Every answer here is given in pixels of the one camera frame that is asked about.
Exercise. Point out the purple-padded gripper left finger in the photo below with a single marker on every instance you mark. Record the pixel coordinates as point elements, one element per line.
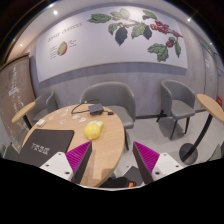
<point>71,165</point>

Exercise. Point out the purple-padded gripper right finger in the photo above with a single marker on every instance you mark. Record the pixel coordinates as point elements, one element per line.
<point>152,165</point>

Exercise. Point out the yellow computer mouse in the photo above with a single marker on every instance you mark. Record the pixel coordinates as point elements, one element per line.
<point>93,130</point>

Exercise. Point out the black mouse pad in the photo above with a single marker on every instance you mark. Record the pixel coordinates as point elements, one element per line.
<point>43,144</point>

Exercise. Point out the round wooden table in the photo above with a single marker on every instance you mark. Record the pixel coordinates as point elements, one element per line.
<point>106,150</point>

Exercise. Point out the black orange object under table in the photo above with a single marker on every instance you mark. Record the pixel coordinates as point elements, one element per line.
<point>131,178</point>

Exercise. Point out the round side table right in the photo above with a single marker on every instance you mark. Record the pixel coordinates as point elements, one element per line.
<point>188,152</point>

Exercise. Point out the white small box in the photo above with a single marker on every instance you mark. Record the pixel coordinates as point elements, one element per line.
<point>41,123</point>

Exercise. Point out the black power adapter box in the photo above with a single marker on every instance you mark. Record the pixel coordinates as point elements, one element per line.
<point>96,109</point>

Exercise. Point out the grey armchair left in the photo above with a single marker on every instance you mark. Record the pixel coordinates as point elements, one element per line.
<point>44,104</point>

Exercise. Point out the grey armchair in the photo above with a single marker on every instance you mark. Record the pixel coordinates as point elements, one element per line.
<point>177,101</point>
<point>44,104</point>
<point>116,96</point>

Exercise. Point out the grey armchair middle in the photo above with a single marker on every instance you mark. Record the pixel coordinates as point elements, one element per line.
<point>116,96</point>

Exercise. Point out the grey armchair right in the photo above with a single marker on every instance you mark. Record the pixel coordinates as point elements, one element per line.
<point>177,101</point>

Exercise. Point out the small round table left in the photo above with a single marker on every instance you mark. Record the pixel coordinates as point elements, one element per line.
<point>22,114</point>

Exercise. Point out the grey door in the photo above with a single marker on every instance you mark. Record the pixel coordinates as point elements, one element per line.
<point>210,72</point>

